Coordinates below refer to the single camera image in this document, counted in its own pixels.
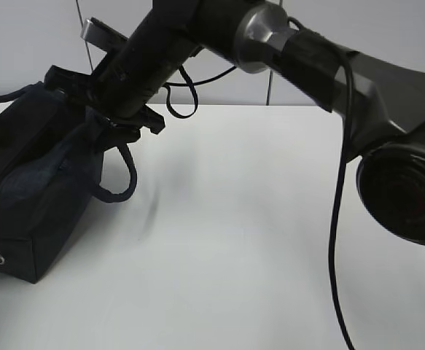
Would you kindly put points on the dark navy lunch bag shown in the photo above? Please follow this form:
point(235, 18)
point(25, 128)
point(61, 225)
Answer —
point(58, 158)

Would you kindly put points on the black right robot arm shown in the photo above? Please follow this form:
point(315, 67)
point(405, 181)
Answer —
point(382, 105)

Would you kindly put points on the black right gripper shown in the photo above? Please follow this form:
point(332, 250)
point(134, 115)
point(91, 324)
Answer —
point(106, 91)

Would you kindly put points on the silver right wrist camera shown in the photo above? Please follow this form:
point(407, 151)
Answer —
point(102, 36)

